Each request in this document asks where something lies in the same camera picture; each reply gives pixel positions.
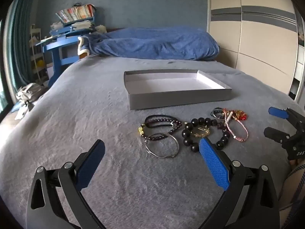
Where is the silver bangle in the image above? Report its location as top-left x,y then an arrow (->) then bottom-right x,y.
145,134 -> 180,158

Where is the blue beaded bracelet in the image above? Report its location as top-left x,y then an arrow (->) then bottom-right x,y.
211,107 -> 226,120

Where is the dark small-bead bracelet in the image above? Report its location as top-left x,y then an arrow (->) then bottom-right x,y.
138,118 -> 183,139

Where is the grey cloth pile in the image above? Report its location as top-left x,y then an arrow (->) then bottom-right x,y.
14,83 -> 48,120

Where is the red gold charm bracelet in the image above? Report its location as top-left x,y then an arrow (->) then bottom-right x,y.
228,109 -> 247,121

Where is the pink cord bracelet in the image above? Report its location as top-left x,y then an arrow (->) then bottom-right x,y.
222,108 -> 249,143

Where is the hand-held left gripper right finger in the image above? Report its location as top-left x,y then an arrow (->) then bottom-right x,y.
198,137 -> 280,229

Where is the grey cardboard box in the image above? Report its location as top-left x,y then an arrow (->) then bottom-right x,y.
124,69 -> 232,110

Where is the white shelf rack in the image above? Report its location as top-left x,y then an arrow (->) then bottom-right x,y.
29,24 -> 49,82

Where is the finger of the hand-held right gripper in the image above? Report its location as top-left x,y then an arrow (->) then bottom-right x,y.
268,106 -> 305,130
264,127 -> 291,146

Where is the black hair tie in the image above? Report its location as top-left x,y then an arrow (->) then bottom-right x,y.
144,114 -> 175,128

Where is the gold round hair clip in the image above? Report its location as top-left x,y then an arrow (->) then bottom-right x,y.
189,126 -> 211,138

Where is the blue desk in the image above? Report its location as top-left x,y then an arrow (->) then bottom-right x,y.
35,17 -> 96,88

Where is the stack of books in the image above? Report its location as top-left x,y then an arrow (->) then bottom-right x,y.
55,3 -> 97,25

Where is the blue duvet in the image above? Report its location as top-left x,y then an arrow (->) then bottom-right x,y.
78,27 -> 220,61

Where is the teal curtain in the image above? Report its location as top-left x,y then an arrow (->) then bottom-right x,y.
4,0 -> 40,90

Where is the large black bead bracelet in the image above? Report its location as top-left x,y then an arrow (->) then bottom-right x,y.
181,117 -> 231,153

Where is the person's plaid trouser leg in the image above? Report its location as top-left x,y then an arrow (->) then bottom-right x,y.
281,159 -> 305,211

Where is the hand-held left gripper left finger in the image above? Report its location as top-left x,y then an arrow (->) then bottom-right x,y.
26,139 -> 106,229

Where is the beige wardrobe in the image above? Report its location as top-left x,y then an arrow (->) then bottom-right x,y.
206,0 -> 301,96

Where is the grey bed blanket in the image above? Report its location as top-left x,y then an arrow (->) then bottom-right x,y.
0,54 -> 301,229

